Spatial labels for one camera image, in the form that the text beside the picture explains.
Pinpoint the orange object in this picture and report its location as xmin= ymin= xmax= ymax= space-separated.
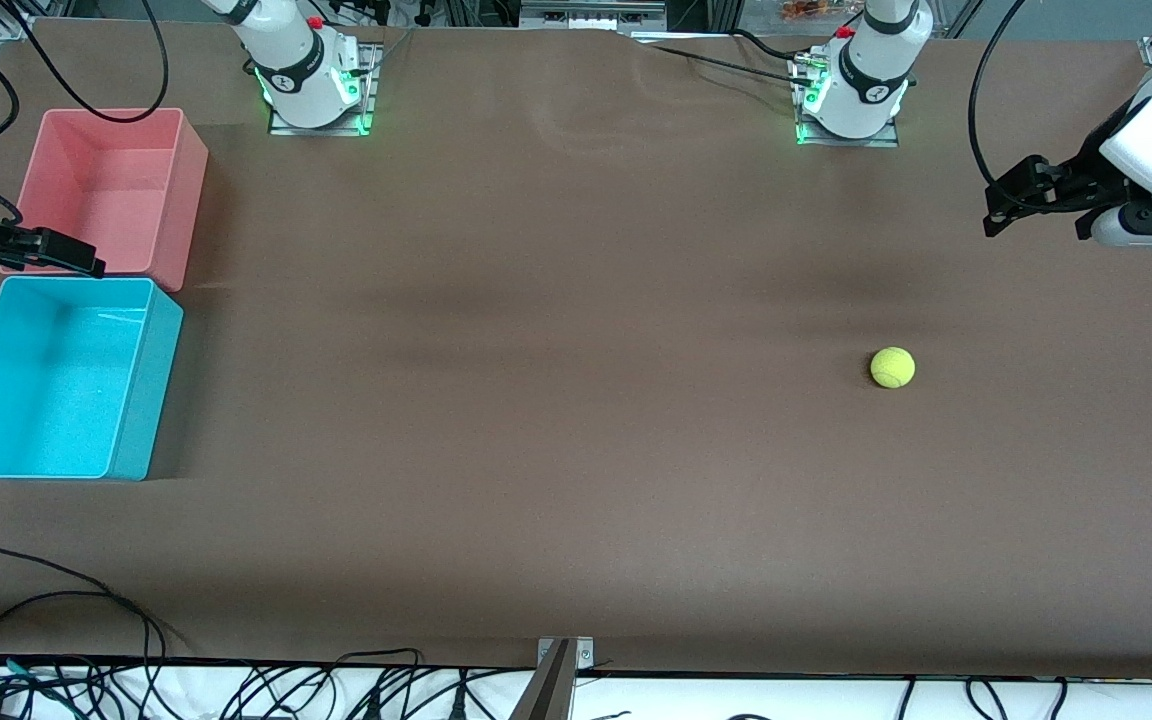
xmin=779 ymin=0 xmax=852 ymax=23

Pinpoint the yellow-green tennis ball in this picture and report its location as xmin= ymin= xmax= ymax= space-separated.
xmin=870 ymin=346 xmax=917 ymax=390

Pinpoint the blue plastic bin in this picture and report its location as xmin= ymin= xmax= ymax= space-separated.
xmin=0 ymin=276 xmax=185 ymax=483

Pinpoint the black cable bundle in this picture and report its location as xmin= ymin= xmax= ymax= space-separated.
xmin=226 ymin=648 xmax=497 ymax=720

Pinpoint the pink plastic bin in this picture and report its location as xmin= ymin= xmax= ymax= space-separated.
xmin=0 ymin=107 xmax=209 ymax=294

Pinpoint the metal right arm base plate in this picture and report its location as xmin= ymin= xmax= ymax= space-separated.
xmin=269 ymin=45 xmax=378 ymax=137

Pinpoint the grey aluminium bar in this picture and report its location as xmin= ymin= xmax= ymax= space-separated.
xmin=509 ymin=640 xmax=577 ymax=720

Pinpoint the grey metal device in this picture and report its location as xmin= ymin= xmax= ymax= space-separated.
xmin=519 ymin=0 xmax=669 ymax=31

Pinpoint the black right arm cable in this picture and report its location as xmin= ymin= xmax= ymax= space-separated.
xmin=0 ymin=0 xmax=170 ymax=226

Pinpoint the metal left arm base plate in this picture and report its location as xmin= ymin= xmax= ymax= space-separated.
xmin=794 ymin=50 xmax=902 ymax=148

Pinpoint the black cable to arm base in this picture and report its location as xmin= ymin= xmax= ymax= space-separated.
xmin=651 ymin=28 xmax=819 ymax=89

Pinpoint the teal cable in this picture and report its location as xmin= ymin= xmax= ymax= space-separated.
xmin=4 ymin=657 xmax=87 ymax=707

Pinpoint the silver metal bracket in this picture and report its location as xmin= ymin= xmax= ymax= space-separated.
xmin=537 ymin=637 xmax=595 ymax=671

